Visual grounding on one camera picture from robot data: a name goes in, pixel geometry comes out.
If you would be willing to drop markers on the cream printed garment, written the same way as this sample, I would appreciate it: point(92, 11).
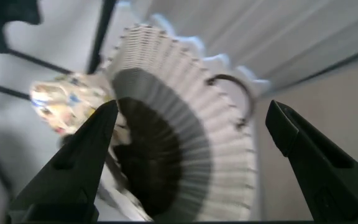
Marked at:
point(64, 102)

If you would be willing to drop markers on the white laundry basket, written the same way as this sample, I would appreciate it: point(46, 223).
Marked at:
point(222, 149)

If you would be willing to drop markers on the white curtain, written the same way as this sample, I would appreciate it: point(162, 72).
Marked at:
point(259, 25)

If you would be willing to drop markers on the black clothes rack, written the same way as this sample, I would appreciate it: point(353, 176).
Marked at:
point(102, 31)

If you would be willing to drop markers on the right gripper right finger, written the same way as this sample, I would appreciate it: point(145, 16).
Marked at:
point(331, 177)

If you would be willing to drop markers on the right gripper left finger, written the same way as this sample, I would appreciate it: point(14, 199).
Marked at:
point(73, 174)

